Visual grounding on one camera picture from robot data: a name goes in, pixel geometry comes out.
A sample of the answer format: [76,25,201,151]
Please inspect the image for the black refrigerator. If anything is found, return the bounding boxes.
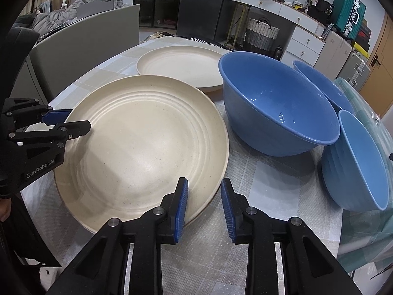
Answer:
[176,0,246,42]

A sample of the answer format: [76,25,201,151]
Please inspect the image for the grey upholstered chair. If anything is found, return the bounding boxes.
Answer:
[14,4,141,105]

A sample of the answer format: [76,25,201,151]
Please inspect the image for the silver suitcase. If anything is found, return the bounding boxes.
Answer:
[336,49,370,91]

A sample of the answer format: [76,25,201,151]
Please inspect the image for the white dressing table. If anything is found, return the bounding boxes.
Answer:
[232,0,326,66]

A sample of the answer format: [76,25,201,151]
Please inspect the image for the dark glass display cabinet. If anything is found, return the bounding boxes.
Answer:
[138,0,182,30]

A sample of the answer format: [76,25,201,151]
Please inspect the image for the small blue bowl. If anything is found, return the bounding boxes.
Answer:
[321,110,390,212]
[292,60,357,117]

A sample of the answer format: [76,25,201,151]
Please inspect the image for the teal suitcase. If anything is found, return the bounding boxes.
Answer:
[332,0,366,40]

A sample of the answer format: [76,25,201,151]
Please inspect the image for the woven laundry basket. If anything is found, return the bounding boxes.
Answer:
[246,17,281,53]

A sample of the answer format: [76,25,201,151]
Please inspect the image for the pile of light clothes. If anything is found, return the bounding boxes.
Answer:
[31,0,102,34]

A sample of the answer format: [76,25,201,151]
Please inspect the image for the cream ceramic plate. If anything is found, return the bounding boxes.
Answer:
[54,74,230,234]
[136,45,229,93]

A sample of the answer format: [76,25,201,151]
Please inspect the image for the large blue bowl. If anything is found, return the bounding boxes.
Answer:
[218,51,341,157]

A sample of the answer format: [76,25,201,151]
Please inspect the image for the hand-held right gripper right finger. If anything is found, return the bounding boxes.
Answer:
[220,177,363,295]

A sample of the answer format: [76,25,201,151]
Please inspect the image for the labelled cardboard box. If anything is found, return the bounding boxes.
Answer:
[76,0,123,19]

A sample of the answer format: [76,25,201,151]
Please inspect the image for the beige suitcase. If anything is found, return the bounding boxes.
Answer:
[313,31,352,79]

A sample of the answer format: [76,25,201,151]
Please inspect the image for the leaf print cloth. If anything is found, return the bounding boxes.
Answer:
[144,31,175,42]

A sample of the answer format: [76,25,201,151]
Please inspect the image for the black bag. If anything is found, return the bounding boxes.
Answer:
[307,0,334,27]

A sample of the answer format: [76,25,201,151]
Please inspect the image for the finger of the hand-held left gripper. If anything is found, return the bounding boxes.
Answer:
[9,120,92,150]
[1,98,73,126]

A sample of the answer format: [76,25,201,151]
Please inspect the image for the stacked storage boxes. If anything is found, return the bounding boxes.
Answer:
[350,18,373,59]

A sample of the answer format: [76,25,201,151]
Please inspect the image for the black and white patterned rug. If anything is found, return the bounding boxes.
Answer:
[187,37,237,51]

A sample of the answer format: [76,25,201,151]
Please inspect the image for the wooden door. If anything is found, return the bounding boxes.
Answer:
[358,9,393,120]

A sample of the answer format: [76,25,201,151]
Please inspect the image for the beige checked tablecloth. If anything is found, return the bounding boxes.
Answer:
[20,35,343,295]

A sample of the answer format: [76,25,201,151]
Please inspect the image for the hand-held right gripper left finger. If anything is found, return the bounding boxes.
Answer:
[41,177,189,295]

